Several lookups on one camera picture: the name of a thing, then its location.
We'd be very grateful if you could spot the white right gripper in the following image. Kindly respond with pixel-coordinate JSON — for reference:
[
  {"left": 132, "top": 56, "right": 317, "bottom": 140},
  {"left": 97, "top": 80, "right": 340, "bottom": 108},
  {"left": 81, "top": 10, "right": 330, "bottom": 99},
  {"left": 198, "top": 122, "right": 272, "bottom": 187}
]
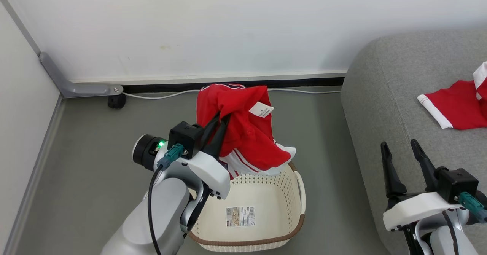
[{"left": 381, "top": 139, "right": 463, "bottom": 231}]

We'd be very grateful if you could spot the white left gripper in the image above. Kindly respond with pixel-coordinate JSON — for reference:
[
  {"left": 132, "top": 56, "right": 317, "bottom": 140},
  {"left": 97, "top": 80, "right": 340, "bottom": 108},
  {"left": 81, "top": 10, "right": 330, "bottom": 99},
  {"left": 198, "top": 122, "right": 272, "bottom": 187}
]
[{"left": 154, "top": 113, "right": 231, "bottom": 200}]

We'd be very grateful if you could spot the red garment with white tag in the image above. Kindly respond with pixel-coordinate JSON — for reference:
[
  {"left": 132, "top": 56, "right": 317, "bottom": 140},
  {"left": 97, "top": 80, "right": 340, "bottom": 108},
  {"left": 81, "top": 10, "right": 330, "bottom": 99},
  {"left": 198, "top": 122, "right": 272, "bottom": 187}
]
[{"left": 196, "top": 83, "right": 296, "bottom": 179}]

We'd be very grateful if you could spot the red garment with white cuff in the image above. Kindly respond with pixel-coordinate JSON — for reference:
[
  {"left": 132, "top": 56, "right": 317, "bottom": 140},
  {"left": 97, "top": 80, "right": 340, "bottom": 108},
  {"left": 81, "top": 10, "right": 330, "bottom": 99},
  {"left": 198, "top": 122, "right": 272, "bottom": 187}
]
[{"left": 417, "top": 62, "right": 487, "bottom": 130}]

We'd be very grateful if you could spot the cream perforated laundry basket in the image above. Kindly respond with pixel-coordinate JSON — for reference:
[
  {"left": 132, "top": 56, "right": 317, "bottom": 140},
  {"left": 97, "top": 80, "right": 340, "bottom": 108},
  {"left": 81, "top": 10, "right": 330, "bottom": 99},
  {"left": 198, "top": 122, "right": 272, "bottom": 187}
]
[{"left": 186, "top": 162, "right": 307, "bottom": 252}]

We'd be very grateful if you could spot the printed basket sticker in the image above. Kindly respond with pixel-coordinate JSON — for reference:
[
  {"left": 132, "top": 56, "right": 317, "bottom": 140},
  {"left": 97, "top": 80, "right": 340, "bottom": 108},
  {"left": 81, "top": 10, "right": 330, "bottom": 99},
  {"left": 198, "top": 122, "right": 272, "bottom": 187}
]
[{"left": 226, "top": 206, "right": 256, "bottom": 227}]

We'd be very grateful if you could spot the black skirting strip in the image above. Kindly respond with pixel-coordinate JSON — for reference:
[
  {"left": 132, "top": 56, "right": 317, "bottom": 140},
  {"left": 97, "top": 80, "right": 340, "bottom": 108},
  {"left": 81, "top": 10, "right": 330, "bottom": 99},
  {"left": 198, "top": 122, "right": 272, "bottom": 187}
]
[{"left": 123, "top": 77, "right": 345, "bottom": 94}]

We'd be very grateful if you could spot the grey fabric sofa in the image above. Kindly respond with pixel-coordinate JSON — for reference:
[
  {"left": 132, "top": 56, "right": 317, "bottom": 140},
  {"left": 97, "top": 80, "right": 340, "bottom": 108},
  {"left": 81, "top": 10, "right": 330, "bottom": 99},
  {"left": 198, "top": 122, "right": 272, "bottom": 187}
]
[{"left": 341, "top": 29, "right": 487, "bottom": 255}]

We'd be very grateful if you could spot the black round foot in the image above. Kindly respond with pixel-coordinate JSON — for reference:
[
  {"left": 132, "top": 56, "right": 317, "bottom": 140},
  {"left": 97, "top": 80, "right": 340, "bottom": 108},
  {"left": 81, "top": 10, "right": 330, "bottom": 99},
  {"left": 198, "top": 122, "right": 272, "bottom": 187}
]
[{"left": 108, "top": 94, "right": 126, "bottom": 109}]

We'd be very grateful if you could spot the teal left cable connector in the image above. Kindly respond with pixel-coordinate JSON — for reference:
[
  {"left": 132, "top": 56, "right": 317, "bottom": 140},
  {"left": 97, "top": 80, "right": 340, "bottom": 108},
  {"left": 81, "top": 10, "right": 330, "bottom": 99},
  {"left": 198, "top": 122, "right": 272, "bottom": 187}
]
[{"left": 157, "top": 143, "right": 186, "bottom": 171}]

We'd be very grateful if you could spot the teal cable connector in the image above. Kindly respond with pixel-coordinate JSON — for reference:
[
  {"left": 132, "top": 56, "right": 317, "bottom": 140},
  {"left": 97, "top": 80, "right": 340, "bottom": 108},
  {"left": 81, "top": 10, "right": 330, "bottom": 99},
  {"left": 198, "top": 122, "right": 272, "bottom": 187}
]
[
  {"left": 458, "top": 191, "right": 487, "bottom": 224},
  {"left": 157, "top": 143, "right": 186, "bottom": 171}
]

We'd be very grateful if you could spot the teal right cable connector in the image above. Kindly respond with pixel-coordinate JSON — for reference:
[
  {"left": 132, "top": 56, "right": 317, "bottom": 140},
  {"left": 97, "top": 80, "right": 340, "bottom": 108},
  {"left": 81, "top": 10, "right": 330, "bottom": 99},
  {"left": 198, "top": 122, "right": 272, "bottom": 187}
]
[{"left": 458, "top": 191, "right": 487, "bottom": 224}]

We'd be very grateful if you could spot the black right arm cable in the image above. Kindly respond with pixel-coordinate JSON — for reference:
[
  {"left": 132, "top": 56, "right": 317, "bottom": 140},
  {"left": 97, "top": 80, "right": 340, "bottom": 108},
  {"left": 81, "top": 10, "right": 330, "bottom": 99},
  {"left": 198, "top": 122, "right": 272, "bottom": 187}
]
[{"left": 442, "top": 210, "right": 462, "bottom": 255}]

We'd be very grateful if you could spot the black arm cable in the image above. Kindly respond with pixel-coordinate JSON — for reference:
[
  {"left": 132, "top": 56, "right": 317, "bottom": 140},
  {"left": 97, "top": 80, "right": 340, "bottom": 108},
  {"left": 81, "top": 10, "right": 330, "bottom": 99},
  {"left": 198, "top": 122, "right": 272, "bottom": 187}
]
[
  {"left": 442, "top": 210, "right": 462, "bottom": 255},
  {"left": 148, "top": 166, "right": 164, "bottom": 255}
]

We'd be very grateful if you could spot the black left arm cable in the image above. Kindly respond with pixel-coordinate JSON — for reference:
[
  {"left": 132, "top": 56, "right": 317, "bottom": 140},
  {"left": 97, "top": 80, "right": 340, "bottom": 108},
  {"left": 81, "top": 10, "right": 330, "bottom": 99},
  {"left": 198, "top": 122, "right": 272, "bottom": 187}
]
[{"left": 148, "top": 166, "right": 164, "bottom": 255}]

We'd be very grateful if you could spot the thin white floor cable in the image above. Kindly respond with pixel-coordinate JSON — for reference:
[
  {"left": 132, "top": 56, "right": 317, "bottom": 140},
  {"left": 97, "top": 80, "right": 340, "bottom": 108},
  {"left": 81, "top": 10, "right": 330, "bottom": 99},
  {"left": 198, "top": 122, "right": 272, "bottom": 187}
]
[{"left": 123, "top": 88, "right": 342, "bottom": 100}]

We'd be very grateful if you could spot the grey wall base trim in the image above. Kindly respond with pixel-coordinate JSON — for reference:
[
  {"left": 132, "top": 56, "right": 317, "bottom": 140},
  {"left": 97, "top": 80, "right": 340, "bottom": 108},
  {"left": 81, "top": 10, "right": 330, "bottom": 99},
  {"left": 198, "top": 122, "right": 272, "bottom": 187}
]
[{"left": 2, "top": 93, "right": 63, "bottom": 255}]

